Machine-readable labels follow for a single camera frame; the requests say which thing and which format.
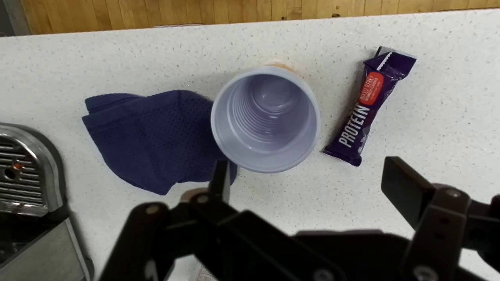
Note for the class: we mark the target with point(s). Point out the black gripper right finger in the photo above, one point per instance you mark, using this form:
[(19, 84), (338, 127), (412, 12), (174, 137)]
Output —
[(438, 224)]

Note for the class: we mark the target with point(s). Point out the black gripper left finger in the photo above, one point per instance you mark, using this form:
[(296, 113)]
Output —
[(146, 235)]

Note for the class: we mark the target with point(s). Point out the magenta plastic cup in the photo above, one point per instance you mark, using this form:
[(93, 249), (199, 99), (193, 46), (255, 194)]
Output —
[(266, 120)]

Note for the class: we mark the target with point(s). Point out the navy blue cloth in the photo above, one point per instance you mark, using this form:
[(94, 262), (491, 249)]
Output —
[(151, 141)]

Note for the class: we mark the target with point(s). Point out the silver espresso machine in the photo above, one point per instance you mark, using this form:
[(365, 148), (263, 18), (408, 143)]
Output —
[(32, 209)]

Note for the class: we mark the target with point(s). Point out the purple protein bar wrapper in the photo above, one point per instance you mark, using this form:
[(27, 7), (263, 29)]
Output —
[(365, 110)]

